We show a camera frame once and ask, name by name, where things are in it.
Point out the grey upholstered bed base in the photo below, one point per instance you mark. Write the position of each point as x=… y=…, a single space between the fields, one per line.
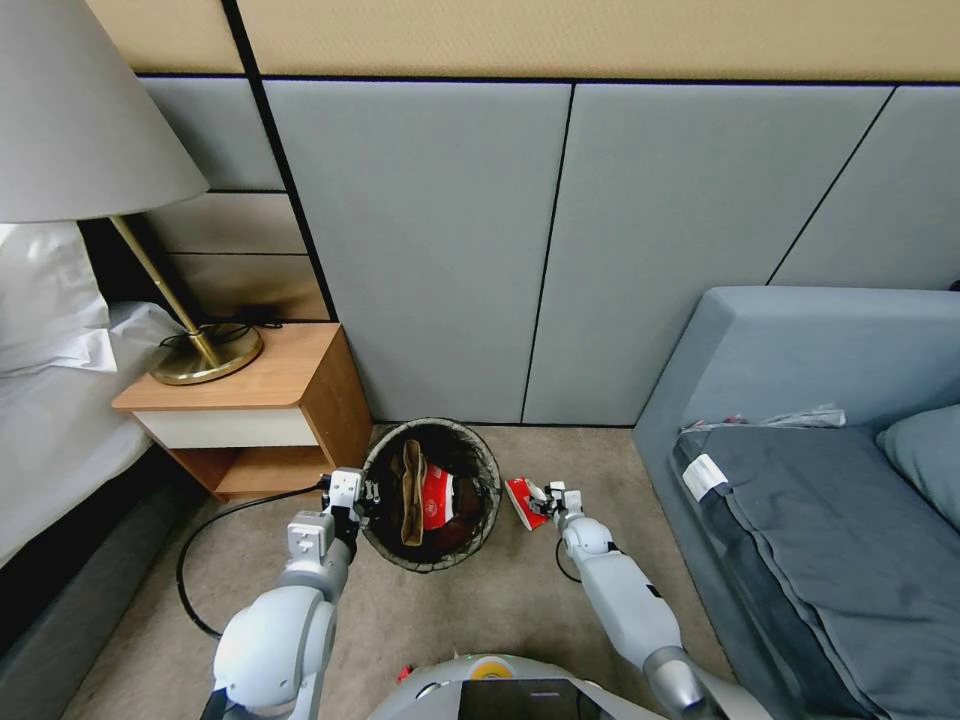
x=60 y=600

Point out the dark brown wrapper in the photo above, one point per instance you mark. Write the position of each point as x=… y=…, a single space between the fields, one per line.
x=466 y=499

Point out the red snack package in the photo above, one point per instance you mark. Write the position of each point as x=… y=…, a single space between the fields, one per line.
x=437 y=499

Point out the black bed headboard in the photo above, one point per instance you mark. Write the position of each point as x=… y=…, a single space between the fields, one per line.
x=127 y=274

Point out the dark grey blanket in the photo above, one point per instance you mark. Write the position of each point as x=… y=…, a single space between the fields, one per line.
x=825 y=540

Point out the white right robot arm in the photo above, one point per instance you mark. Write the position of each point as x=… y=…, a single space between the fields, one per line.
x=630 y=600

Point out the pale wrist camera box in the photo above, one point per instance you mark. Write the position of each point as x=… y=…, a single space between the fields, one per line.
x=346 y=486
x=572 y=500

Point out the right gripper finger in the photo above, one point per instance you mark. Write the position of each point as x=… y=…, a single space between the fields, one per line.
x=544 y=511
x=553 y=489

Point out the blue grey cushion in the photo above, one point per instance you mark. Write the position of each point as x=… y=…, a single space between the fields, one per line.
x=930 y=457

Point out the white fabric label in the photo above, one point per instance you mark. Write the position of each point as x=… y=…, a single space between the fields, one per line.
x=703 y=476

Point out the black mesh trash bin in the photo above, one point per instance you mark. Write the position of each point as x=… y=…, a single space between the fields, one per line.
x=487 y=465

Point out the small red scrap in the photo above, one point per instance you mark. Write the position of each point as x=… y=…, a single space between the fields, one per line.
x=405 y=673

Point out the crumpled grey wrapper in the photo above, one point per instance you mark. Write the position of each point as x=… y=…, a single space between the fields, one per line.
x=802 y=416

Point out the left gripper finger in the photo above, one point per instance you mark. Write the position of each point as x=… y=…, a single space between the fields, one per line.
x=326 y=481
x=372 y=495

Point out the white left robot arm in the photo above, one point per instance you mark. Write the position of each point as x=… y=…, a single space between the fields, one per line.
x=277 y=630

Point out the white bed sheet mattress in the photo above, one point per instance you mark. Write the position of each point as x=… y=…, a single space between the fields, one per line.
x=52 y=450

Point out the white pillow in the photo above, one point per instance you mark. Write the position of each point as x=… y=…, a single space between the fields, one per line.
x=45 y=300

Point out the white robot front shell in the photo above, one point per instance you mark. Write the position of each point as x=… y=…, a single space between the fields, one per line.
x=427 y=694

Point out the brown paper bag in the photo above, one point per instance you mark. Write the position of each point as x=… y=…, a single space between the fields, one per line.
x=412 y=495

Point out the blue grey sofa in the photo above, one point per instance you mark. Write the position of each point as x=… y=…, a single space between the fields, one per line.
x=750 y=352

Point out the wooden nightstand white drawer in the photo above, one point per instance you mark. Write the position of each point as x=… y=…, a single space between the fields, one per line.
x=285 y=375

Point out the red white carton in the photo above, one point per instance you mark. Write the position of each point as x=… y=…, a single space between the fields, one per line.
x=523 y=502

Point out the grey shade brass table lamp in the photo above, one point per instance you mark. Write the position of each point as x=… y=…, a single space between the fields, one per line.
x=75 y=112

